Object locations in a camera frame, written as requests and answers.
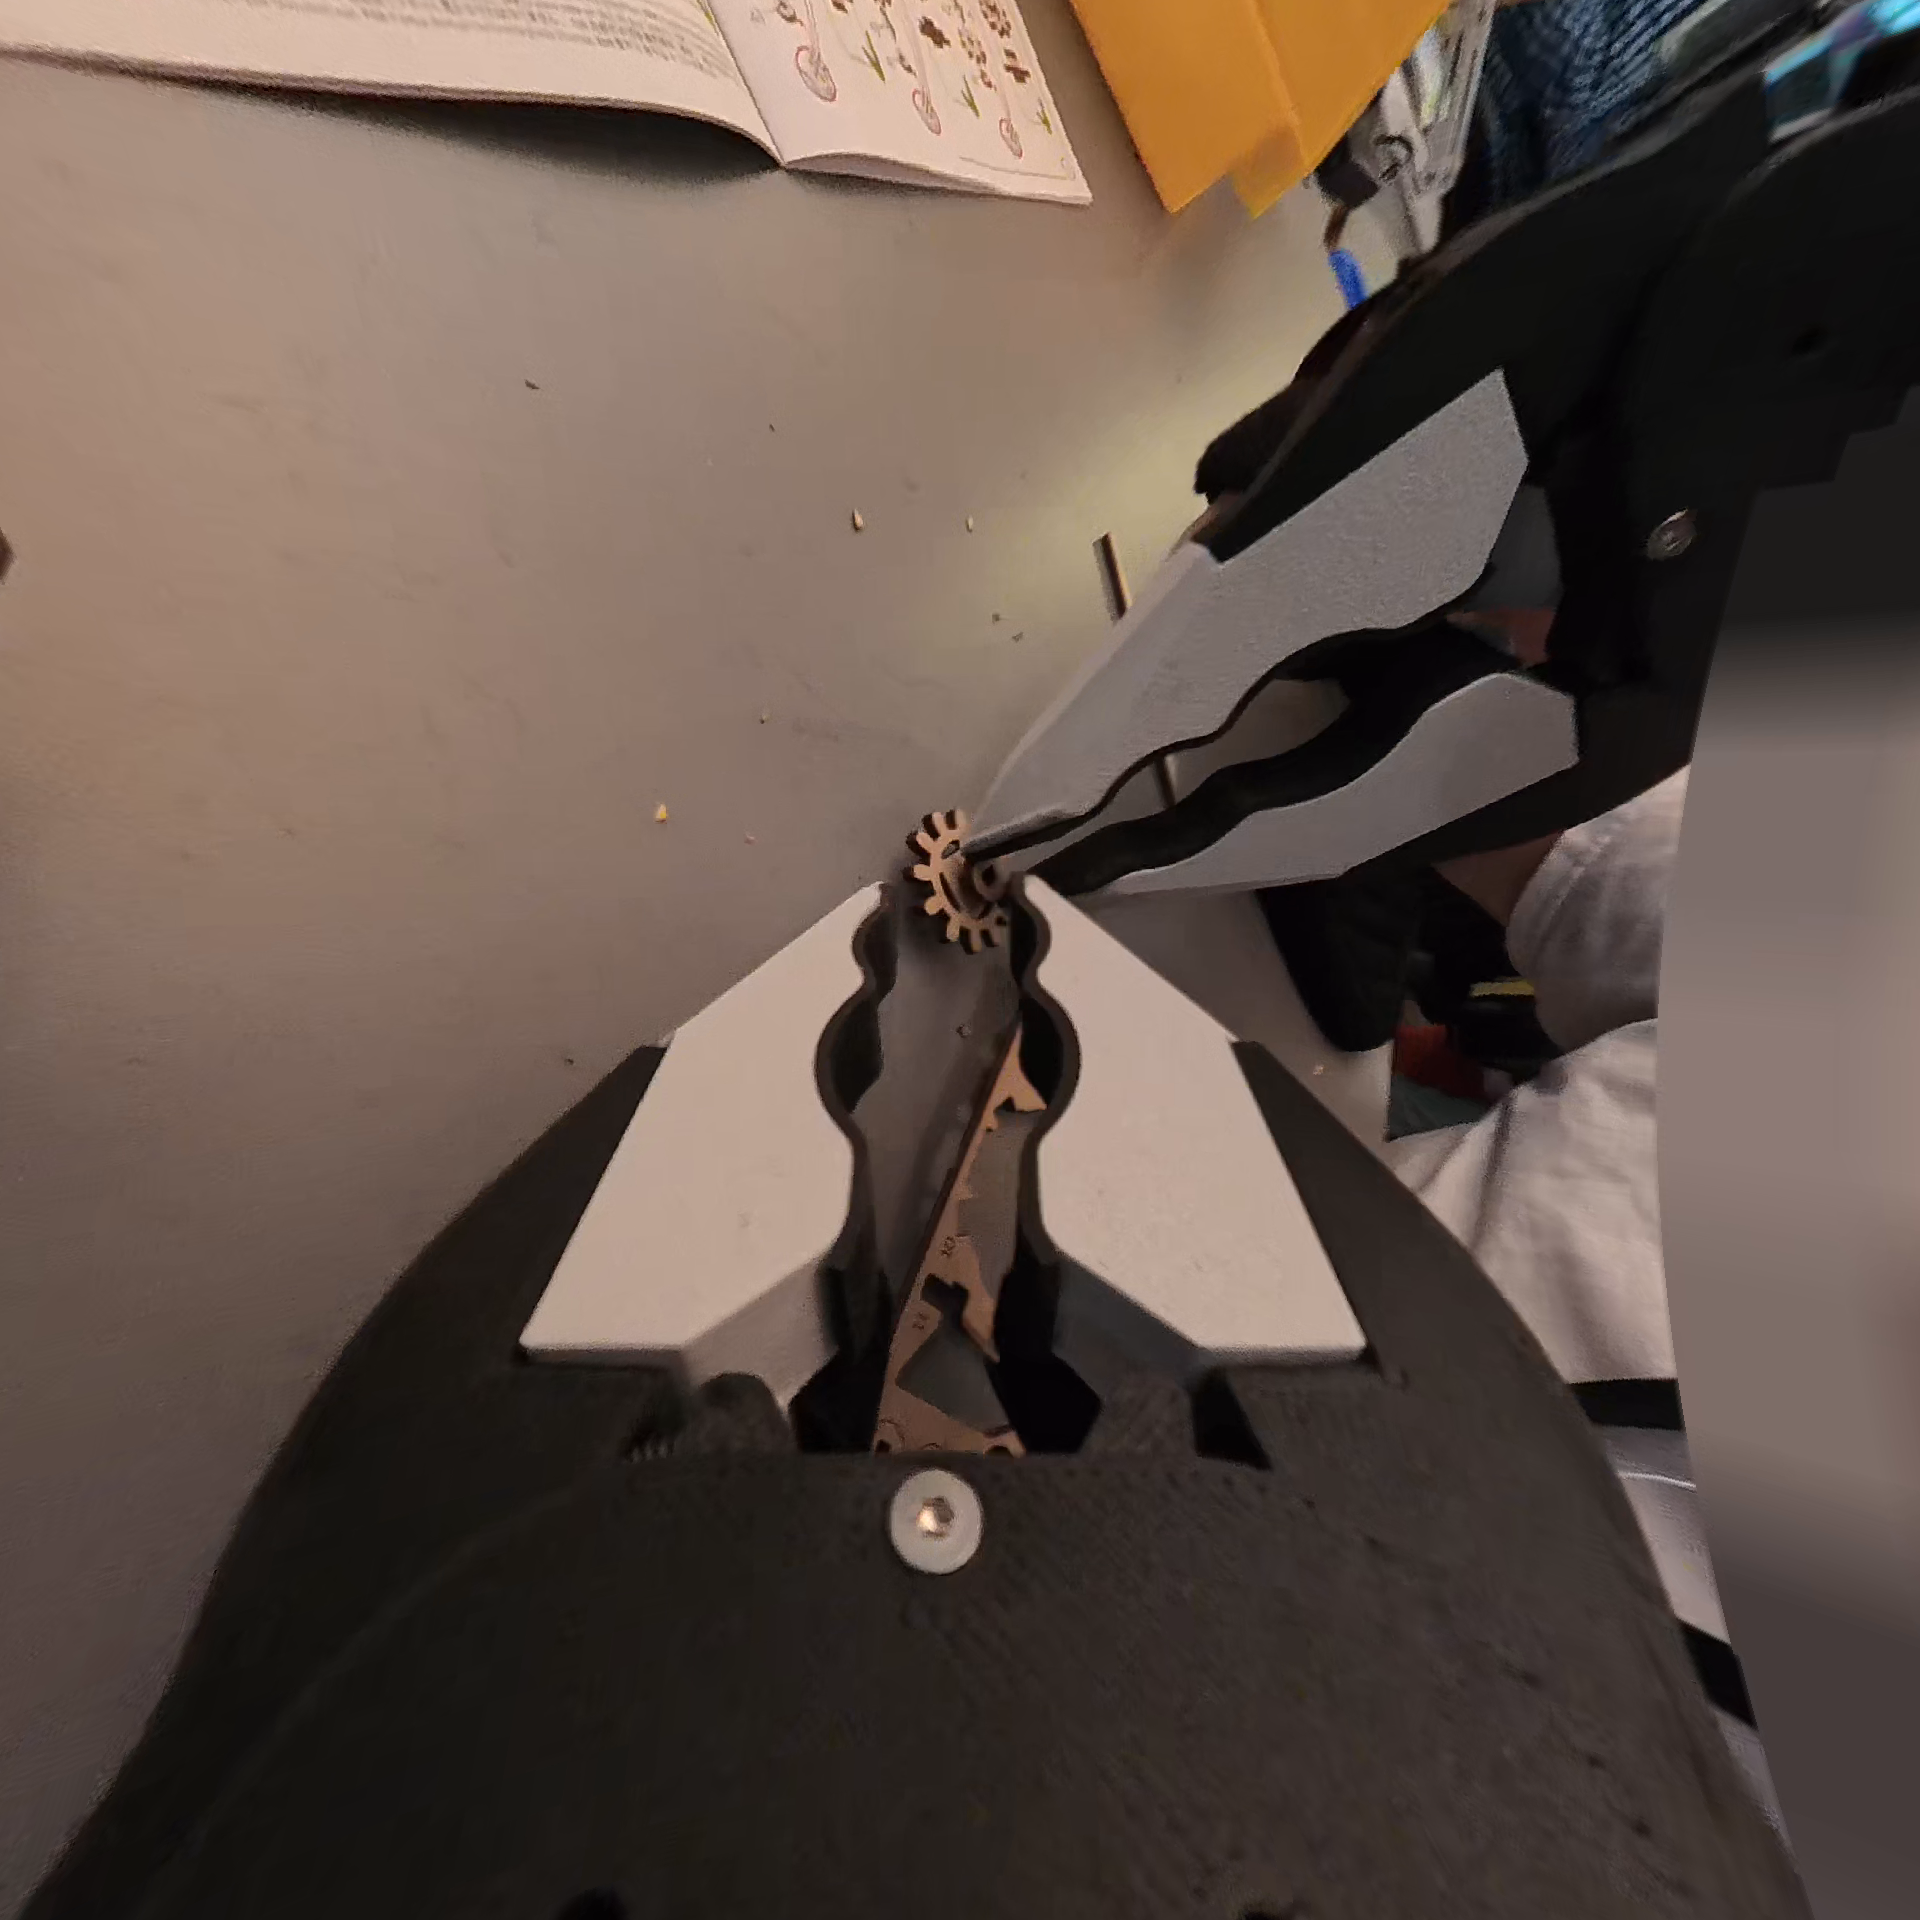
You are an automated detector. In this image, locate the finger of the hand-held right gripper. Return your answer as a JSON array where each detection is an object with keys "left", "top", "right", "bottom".
[
  {"left": 1047, "top": 675, "right": 1586, "bottom": 905},
  {"left": 973, "top": 373, "right": 1537, "bottom": 865}
]

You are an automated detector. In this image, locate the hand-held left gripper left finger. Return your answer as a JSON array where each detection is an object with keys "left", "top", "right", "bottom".
[{"left": 519, "top": 878, "right": 903, "bottom": 1451}]

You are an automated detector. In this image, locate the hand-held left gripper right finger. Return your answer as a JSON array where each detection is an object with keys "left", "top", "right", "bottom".
[{"left": 1000, "top": 874, "right": 1372, "bottom": 1451}]

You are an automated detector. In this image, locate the laser-cut wooden parts sheet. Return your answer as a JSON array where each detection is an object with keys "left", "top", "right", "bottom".
[{"left": 869, "top": 1018, "right": 1047, "bottom": 1455}]

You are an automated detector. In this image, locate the small wooden gear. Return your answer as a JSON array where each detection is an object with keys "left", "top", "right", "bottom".
[{"left": 903, "top": 811, "right": 1021, "bottom": 957}]

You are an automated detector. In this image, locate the yellow plastic bin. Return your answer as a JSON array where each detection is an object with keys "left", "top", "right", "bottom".
[{"left": 1068, "top": 0, "right": 1450, "bottom": 216}]

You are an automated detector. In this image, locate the paper instruction booklet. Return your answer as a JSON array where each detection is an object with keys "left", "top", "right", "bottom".
[{"left": 0, "top": 0, "right": 1095, "bottom": 210}]

